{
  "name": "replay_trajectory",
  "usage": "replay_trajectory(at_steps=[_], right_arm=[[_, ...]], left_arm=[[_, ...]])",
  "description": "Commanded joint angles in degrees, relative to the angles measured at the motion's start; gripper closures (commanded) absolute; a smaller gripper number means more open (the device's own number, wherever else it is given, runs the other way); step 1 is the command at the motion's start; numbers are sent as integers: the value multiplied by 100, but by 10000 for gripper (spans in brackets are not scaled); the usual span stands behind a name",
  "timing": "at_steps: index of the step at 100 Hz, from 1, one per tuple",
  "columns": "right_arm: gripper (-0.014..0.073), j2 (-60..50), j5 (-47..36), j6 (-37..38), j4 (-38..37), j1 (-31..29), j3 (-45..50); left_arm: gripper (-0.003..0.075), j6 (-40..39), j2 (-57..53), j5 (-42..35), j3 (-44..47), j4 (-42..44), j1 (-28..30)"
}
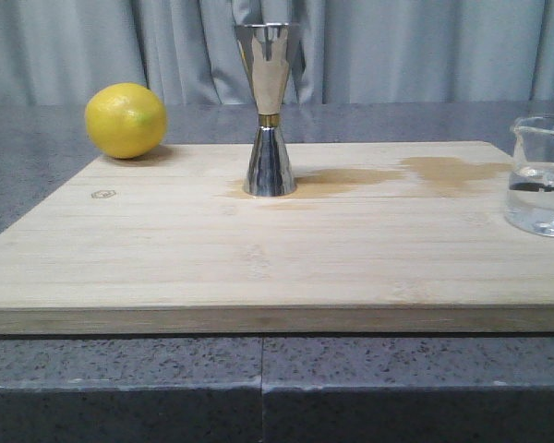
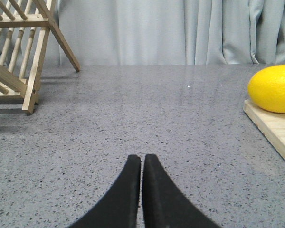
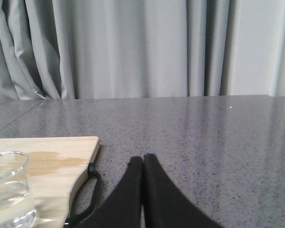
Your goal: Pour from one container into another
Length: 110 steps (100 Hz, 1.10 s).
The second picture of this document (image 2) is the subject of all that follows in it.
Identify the wooden dish rack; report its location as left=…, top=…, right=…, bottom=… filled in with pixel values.
left=0, top=0, right=80, bottom=114

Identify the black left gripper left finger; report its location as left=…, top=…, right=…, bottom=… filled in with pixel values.
left=71, top=155, right=141, bottom=228

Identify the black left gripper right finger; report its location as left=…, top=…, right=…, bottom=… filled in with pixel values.
left=142, top=154, right=219, bottom=228

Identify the grey curtain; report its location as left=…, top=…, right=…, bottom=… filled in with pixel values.
left=55, top=0, right=285, bottom=65

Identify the wooden cutting board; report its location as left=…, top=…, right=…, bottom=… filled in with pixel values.
left=243, top=99, right=285, bottom=160

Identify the yellow lemon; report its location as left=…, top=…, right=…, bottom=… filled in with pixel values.
left=247, top=65, right=285, bottom=113

